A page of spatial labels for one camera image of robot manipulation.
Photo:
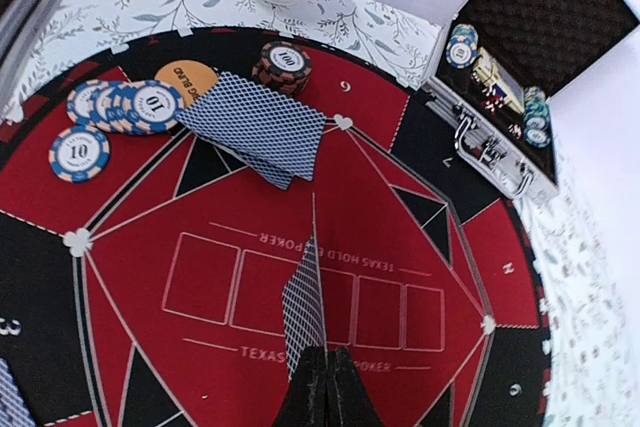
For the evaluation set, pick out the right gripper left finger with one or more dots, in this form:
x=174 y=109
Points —
x=304 y=404

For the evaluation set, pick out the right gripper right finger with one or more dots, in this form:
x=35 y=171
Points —
x=348 y=402

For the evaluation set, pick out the red black chip stack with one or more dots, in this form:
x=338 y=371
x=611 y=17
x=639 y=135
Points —
x=283 y=67

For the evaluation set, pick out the single blue white chip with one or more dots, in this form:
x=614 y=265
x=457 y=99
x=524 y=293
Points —
x=79 y=153

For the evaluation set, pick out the spread blue chips pile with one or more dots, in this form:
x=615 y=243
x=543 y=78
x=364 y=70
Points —
x=135 y=108

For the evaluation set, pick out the round red black poker mat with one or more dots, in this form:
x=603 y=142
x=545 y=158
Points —
x=151 y=294

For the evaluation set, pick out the red die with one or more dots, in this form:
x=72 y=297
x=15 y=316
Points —
x=491 y=105
x=515 y=130

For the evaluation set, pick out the chip row in case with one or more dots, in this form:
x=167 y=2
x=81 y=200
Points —
x=537 y=118
x=462 y=46

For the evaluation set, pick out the orange big blind button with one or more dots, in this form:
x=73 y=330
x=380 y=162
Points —
x=191 y=78

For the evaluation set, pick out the boxed card deck in case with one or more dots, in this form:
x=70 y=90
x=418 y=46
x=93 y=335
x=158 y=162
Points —
x=487 y=71

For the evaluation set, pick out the floral table cover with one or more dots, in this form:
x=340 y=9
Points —
x=594 y=378

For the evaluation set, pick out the aluminium poker chip case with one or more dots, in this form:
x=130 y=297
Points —
x=541 y=43

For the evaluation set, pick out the aluminium front rail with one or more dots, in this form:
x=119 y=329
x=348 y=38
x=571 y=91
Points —
x=30 y=2

